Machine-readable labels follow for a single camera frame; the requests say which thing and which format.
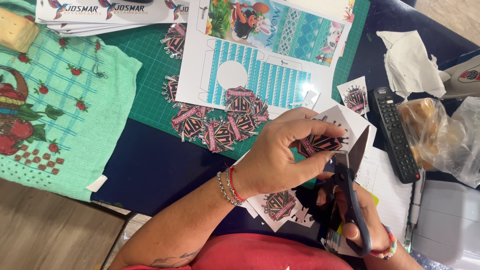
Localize dark blue tablecloth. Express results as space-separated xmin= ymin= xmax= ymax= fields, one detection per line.
xmin=90 ymin=0 xmax=480 ymax=242

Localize white pen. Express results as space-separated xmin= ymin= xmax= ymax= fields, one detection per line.
xmin=404 ymin=168 xmax=427 ymax=253

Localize red string bracelet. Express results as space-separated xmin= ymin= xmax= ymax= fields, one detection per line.
xmin=228 ymin=166 xmax=247 ymax=202

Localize white plastic container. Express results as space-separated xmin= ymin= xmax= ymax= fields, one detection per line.
xmin=410 ymin=179 xmax=480 ymax=270

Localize white paper offcuts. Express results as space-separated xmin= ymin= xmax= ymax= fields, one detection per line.
xmin=288 ymin=205 xmax=316 ymax=228

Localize crumpled white paper napkin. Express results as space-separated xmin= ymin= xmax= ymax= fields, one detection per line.
xmin=376 ymin=30 xmax=451 ymax=100

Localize white object with red crest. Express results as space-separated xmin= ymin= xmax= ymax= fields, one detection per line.
xmin=438 ymin=48 xmax=480 ymax=100

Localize yellow-green card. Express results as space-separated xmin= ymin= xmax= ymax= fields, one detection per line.
xmin=335 ymin=190 xmax=380 ymax=235

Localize colourful bead bracelet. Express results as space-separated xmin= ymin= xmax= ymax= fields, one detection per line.
xmin=369 ymin=224 xmax=398 ymax=260

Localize scattered cut logo stickers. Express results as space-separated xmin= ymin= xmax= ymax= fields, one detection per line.
xmin=160 ymin=23 xmax=270 ymax=154

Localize person's right hand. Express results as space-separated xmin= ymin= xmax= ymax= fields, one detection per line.
xmin=317 ymin=180 xmax=391 ymax=253

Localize dark blue handled scissors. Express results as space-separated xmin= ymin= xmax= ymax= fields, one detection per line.
xmin=330 ymin=125 xmax=373 ymax=258

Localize pale yellow bread piece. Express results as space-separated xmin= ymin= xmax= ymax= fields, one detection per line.
xmin=0 ymin=7 xmax=40 ymax=53

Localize person's left hand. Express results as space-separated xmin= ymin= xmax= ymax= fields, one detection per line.
xmin=232 ymin=107 xmax=349 ymax=200

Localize small square uncut sticker paper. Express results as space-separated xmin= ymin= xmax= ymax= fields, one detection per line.
xmin=337 ymin=76 xmax=371 ymax=116

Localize stack of white printed sheets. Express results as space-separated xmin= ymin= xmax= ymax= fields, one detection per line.
xmin=35 ymin=0 xmax=190 ymax=37

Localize silver chain bracelet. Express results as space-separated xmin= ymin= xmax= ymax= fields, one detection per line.
xmin=216 ymin=168 xmax=244 ymax=207

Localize black remote control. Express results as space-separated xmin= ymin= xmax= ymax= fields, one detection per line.
xmin=369 ymin=86 xmax=421 ymax=185

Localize white paper scrap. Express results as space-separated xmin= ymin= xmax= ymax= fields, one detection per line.
xmin=86 ymin=174 xmax=109 ymax=193

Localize green fruit print cloth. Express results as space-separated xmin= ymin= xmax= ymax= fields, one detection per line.
xmin=0 ymin=0 xmax=143 ymax=202

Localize logo sticker paper being trimmed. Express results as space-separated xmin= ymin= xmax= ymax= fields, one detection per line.
xmin=298 ymin=105 xmax=377 ymax=160

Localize green cutting mat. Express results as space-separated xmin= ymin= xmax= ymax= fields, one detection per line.
xmin=97 ymin=0 xmax=371 ymax=189

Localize person's red shirt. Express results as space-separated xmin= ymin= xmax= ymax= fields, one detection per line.
xmin=123 ymin=232 xmax=354 ymax=270

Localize small stack of cards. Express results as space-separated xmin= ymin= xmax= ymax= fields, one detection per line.
xmin=323 ymin=225 xmax=361 ymax=258

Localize clear plastic bag with bread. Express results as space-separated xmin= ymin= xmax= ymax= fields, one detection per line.
xmin=396 ymin=96 xmax=480 ymax=189

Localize white handwritten note sheet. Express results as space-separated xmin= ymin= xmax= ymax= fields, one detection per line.
xmin=354 ymin=146 xmax=413 ymax=242

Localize large uncut sticker paper piece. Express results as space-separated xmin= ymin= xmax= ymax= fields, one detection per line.
xmin=245 ymin=188 xmax=304 ymax=233

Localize blue printed box template sheet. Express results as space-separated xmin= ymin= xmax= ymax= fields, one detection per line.
xmin=175 ymin=0 xmax=353 ymax=115

